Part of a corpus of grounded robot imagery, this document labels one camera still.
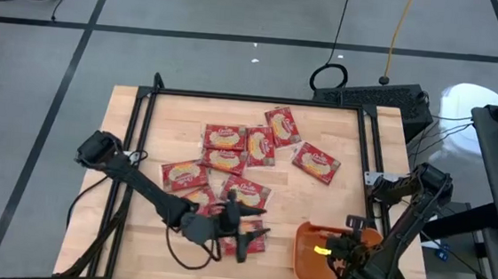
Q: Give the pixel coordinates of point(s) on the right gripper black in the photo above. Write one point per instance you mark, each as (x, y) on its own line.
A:
(358, 255)

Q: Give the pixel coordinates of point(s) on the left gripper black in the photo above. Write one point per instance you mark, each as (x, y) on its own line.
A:
(208, 229)

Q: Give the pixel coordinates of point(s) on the orange plastic basket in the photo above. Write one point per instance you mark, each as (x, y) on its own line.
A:
(306, 264)

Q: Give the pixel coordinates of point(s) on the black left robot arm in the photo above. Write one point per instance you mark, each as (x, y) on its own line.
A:
(139, 180)

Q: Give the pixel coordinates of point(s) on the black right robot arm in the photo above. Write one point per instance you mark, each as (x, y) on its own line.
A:
(407, 223)

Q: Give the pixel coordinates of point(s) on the blue tag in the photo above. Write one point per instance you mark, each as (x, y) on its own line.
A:
(442, 253)

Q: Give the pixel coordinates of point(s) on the black perforated computer case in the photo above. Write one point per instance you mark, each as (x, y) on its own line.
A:
(377, 98)

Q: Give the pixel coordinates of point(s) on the black aluminium rig frame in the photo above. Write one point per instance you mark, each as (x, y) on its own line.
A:
(256, 98)

